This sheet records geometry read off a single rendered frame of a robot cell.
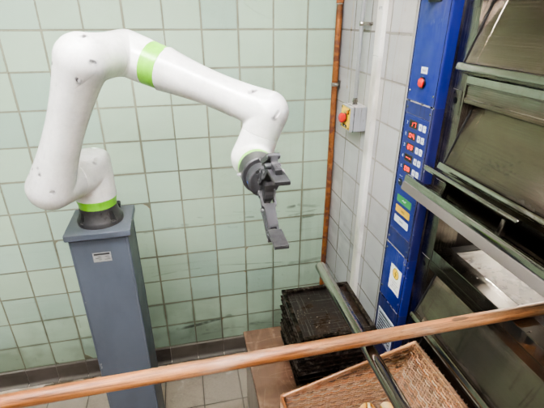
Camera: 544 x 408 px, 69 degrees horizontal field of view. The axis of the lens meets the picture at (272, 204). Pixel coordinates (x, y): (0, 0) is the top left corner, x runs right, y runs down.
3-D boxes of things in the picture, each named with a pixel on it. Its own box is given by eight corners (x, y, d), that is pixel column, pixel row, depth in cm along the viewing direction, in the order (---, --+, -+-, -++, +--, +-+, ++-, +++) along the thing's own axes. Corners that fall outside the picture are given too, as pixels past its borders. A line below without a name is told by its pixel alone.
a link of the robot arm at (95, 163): (61, 212, 129) (48, 156, 121) (95, 193, 142) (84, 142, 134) (95, 218, 125) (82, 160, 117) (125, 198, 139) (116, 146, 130)
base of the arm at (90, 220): (87, 199, 152) (84, 184, 150) (128, 196, 155) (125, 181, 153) (73, 231, 129) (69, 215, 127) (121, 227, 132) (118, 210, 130)
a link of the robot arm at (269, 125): (168, 91, 114) (147, 90, 104) (179, 50, 110) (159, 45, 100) (283, 138, 109) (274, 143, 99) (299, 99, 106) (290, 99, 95)
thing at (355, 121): (355, 125, 171) (358, 101, 167) (365, 131, 162) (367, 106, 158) (339, 126, 169) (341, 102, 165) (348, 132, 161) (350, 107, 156)
